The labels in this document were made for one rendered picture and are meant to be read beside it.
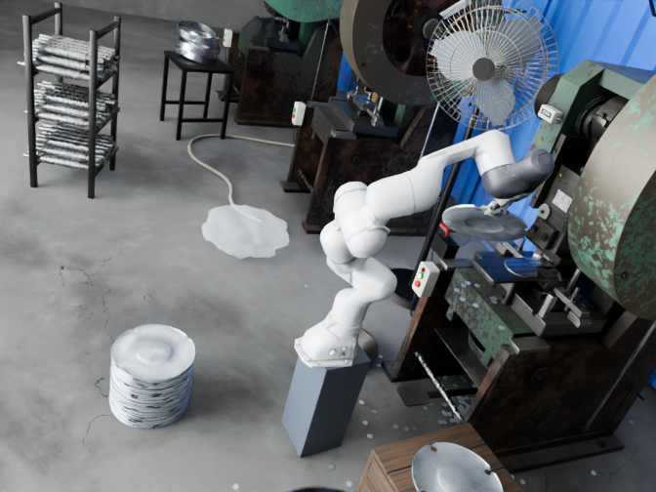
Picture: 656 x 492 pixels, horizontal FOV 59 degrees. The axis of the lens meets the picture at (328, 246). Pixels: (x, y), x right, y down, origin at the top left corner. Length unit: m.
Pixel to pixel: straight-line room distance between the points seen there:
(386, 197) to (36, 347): 1.65
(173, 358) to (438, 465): 0.99
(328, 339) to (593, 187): 0.92
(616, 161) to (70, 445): 1.90
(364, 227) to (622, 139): 0.67
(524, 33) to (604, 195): 1.22
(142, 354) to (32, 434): 0.44
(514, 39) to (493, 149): 1.16
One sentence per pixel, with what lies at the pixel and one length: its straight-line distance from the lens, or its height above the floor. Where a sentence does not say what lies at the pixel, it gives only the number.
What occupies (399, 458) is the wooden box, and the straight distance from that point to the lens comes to 1.92.
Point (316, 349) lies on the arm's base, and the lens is 1.93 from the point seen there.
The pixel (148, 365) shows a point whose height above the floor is 0.24.
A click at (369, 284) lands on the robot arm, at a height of 0.79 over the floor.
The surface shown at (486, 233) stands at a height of 0.89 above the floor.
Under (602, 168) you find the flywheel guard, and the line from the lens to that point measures 1.62.
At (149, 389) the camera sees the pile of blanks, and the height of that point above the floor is 0.19.
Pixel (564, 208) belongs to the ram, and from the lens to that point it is 2.14.
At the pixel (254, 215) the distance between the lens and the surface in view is 3.24.
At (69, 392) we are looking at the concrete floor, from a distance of 2.42.
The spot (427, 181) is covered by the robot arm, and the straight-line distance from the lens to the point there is 1.49.
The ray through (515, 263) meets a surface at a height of 0.78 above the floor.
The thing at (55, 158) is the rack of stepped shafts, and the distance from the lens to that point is 3.62.
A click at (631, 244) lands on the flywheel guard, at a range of 1.65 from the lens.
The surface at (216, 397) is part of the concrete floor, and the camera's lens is 2.41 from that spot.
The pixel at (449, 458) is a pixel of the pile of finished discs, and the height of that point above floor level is 0.35.
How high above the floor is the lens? 1.76
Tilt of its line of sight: 30 degrees down
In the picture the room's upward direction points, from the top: 15 degrees clockwise
